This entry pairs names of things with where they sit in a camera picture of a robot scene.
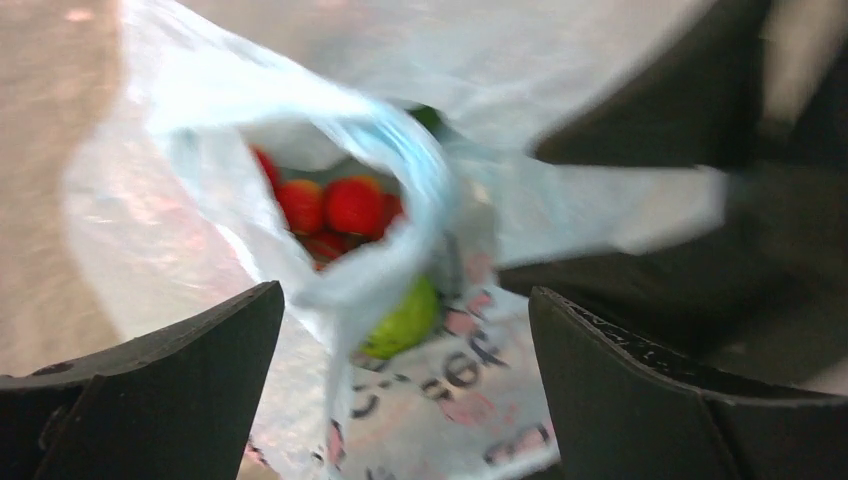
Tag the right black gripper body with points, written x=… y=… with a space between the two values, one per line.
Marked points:
x=805 y=85

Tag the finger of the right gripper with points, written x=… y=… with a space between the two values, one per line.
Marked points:
x=698 y=103
x=766 y=291

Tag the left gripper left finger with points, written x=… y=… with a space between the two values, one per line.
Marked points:
x=177 y=403

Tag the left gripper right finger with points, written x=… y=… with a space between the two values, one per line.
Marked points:
x=625 y=407

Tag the light blue plastic bag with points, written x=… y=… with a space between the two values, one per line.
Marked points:
x=170 y=214

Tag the fake green lime in bag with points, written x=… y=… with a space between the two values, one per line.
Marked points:
x=410 y=323

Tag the fake dark avocado in bag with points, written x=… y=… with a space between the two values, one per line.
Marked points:
x=429 y=118

